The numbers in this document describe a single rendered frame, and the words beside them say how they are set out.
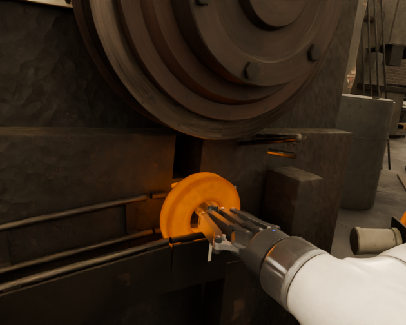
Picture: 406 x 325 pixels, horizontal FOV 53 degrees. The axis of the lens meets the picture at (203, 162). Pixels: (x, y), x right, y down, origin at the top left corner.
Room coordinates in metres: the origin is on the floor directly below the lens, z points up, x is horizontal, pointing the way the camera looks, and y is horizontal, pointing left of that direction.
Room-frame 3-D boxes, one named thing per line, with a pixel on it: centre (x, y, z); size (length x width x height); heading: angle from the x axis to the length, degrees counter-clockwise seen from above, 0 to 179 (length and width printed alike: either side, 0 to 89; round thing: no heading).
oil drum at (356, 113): (3.39, -1.20, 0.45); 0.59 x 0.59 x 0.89
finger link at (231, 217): (0.62, -0.07, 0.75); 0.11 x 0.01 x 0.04; 33
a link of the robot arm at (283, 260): (0.50, -0.14, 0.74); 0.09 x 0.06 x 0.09; 124
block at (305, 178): (0.83, -0.19, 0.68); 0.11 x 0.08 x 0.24; 34
